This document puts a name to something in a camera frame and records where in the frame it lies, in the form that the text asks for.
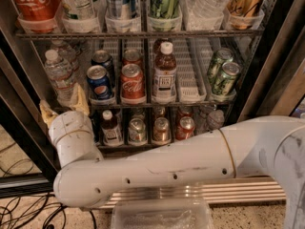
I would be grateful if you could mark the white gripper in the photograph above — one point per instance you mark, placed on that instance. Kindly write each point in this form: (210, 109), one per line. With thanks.
(67, 123)

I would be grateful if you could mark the clear water bottle front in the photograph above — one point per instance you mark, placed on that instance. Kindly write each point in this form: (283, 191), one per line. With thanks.
(62, 78)

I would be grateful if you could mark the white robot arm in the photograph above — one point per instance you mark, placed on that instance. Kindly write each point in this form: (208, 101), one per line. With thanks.
(272, 145)

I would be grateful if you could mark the small tea bottle bottom shelf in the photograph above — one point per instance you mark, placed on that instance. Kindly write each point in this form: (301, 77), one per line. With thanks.
(111, 129)

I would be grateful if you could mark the clear water bottle behind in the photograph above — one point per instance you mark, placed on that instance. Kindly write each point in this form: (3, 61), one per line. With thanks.
(65, 50)

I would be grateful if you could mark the silver green can bottom shelf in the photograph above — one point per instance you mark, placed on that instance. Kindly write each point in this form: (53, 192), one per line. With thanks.
(137, 130)

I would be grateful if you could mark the orange can bottom shelf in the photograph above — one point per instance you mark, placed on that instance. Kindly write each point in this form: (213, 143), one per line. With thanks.
(161, 129)

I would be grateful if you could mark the brown tea bottle white cap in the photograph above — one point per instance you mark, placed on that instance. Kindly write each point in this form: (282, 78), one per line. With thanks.
(164, 73)

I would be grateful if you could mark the large Coca-Cola bottle top shelf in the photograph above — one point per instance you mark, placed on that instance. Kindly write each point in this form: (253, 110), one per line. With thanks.
(38, 16)

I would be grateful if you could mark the brown tea bottle rear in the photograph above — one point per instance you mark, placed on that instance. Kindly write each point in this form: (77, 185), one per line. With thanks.
(157, 44)

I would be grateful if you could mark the red can bottom shelf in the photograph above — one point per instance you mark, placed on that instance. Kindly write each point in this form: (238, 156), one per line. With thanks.
(185, 128)

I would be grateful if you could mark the white empty shelf tray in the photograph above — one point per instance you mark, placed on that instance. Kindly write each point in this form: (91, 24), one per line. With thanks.
(189, 83)

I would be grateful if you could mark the water bottle bottom shelf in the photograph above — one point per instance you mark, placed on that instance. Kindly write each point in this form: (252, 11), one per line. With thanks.
(212, 121)

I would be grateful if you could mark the green tall can top shelf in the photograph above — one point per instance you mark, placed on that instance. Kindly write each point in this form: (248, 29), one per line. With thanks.
(164, 9)

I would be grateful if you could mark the clear water bottle top shelf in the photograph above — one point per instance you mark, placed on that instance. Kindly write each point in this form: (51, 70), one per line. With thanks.
(211, 0)

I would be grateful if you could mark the stainless fridge base grille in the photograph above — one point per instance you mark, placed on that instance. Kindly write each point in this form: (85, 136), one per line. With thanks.
(217, 191)

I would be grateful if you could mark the glass fridge door right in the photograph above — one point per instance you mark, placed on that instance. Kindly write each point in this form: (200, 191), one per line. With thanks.
(275, 83)

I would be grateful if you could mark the gold tall can top shelf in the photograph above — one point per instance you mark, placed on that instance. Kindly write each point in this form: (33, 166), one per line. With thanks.
(243, 10)

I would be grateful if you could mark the blue Pepsi can front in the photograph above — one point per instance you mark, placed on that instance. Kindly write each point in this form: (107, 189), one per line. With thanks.
(97, 78)

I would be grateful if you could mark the dark Pepsi can rear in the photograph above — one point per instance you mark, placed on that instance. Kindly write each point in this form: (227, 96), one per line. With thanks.
(103, 58)

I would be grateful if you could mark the red Coca-Cola can front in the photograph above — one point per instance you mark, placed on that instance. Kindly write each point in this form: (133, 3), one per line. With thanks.
(132, 82)

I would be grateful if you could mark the red coca-cola can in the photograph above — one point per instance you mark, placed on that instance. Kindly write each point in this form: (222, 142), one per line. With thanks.
(132, 82)
(132, 56)

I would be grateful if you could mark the red Coca-Cola can rear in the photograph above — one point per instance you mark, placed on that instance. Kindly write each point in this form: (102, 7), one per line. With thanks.
(132, 56)

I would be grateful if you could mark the silver blue tall can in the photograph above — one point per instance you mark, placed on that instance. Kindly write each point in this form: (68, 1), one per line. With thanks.
(121, 9)

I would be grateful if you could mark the clear plastic bin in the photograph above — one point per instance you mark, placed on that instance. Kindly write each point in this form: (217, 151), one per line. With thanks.
(168, 213)

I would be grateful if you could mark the green soda can front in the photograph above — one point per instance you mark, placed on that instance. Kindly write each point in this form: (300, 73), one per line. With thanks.
(226, 78)

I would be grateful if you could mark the green soda can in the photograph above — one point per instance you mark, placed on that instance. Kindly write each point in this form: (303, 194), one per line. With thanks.
(226, 78)
(219, 58)

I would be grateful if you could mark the green soda can rear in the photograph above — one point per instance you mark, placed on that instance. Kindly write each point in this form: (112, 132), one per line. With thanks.
(219, 58)

